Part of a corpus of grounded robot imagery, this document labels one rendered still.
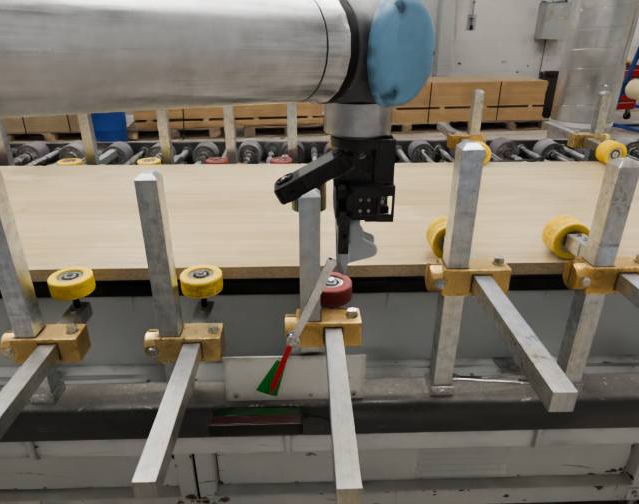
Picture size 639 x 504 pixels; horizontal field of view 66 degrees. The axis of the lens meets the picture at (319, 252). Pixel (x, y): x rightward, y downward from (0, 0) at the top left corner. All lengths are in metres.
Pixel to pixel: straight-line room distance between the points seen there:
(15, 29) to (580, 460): 1.60
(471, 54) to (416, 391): 7.79
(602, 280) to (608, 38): 3.70
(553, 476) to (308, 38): 1.49
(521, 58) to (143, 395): 8.38
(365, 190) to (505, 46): 8.16
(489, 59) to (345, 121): 8.08
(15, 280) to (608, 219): 0.98
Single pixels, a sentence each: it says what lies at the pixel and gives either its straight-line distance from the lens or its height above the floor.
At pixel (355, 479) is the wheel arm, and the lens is 0.63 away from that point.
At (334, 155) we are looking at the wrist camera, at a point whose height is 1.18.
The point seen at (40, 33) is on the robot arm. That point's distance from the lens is 0.31.
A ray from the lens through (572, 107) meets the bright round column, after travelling 4.60.
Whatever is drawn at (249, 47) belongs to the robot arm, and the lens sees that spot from 0.36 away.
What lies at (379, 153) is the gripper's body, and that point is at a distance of 0.68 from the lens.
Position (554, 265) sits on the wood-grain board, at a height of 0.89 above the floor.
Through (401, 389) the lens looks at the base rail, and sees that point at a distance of 1.00.
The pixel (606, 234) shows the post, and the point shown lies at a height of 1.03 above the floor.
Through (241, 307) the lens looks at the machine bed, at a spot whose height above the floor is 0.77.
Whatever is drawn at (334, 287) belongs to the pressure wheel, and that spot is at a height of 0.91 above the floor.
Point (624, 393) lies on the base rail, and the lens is 1.14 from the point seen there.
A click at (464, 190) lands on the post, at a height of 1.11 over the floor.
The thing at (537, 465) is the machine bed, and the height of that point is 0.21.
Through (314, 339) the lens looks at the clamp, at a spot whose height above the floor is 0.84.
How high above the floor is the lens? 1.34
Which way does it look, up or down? 25 degrees down
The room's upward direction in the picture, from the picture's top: straight up
